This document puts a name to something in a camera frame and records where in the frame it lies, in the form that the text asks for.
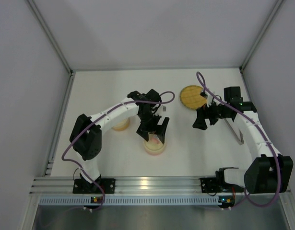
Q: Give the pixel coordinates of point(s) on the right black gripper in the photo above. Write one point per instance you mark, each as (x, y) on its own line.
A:
(207, 114)

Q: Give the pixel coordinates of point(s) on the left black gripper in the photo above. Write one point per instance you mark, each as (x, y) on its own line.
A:
(151, 127)

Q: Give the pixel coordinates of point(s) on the cream lid pink decoration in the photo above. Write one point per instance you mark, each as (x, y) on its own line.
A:
(153, 141)

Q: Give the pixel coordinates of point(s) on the yellow lunch box bowl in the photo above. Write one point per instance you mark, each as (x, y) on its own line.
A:
(124, 124)

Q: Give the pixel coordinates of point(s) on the metal food tongs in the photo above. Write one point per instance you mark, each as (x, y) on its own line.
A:
(237, 134)

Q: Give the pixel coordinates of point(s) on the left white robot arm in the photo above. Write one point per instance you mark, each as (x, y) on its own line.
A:
(86, 136)

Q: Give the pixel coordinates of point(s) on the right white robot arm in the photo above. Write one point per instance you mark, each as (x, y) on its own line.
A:
(269, 170)

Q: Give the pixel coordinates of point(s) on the pink lunch box bowl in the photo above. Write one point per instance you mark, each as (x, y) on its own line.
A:
(154, 150)

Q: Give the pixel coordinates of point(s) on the round woven bamboo plate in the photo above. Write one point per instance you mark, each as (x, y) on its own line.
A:
(191, 98)

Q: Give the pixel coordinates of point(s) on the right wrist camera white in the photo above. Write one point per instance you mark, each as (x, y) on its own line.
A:
(208, 98)

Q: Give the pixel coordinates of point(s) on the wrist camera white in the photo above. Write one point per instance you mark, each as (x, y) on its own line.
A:
(162, 108)
(208, 98)

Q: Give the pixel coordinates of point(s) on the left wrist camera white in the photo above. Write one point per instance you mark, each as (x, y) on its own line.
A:
(162, 108)

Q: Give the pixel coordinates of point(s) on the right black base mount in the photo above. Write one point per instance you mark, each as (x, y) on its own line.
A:
(209, 185)

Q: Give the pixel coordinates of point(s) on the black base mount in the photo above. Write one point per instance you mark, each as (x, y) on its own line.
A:
(82, 186)
(209, 185)

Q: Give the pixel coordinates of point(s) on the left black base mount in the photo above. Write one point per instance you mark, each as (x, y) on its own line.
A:
(82, 186)

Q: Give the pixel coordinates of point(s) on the aluminium mounting rail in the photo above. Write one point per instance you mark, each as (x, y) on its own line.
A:
(146, 186)

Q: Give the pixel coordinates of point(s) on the slotted grey cable duct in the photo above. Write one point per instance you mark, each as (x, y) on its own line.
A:
(197, 200)

